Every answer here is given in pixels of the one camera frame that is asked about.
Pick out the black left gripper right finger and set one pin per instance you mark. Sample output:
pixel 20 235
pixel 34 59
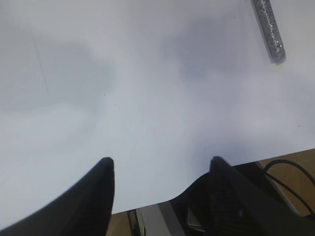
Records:
pixel 274 218

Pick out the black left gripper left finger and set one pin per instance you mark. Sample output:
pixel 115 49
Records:
pixel 83 210

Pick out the silver glitter pen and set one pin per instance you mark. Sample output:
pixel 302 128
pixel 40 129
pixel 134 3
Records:
pixel 269 28

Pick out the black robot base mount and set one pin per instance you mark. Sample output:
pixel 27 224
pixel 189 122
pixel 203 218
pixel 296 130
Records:
pixel 216 206

